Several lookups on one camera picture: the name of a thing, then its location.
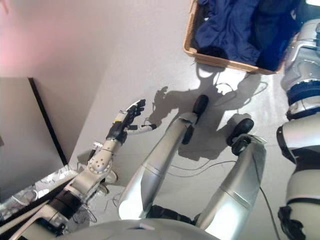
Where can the silver robot leg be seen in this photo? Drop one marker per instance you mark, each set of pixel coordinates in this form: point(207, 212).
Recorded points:
point(240, 185)
point(160, 162)

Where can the tan woven laundry basket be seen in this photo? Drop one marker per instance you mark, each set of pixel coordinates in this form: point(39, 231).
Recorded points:
point(197, 53)

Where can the grey board with black edge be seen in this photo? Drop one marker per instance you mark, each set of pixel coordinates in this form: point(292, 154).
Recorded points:
point(27, 130)

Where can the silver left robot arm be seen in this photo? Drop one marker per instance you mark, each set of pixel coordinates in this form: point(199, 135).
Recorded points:
point(97, 165)

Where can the silver left robot leg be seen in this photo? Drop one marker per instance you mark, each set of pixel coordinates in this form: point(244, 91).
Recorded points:
point(160, 162)

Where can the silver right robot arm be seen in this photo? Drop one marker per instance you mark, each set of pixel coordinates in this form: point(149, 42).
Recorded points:
point(300, 105)

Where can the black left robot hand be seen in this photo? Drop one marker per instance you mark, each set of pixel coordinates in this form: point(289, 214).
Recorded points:
point(130, 117)

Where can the grey robot torso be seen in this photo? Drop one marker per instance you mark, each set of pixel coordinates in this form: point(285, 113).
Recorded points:
point(155, 228)

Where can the silver right robot leg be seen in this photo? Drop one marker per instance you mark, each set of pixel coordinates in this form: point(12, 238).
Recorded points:
point(240, 185)

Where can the blue clothes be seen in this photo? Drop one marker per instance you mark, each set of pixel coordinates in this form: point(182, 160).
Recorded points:
point(225, 27)

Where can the grey patterned mat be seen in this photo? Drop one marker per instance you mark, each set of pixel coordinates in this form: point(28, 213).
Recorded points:
point(32, 190)

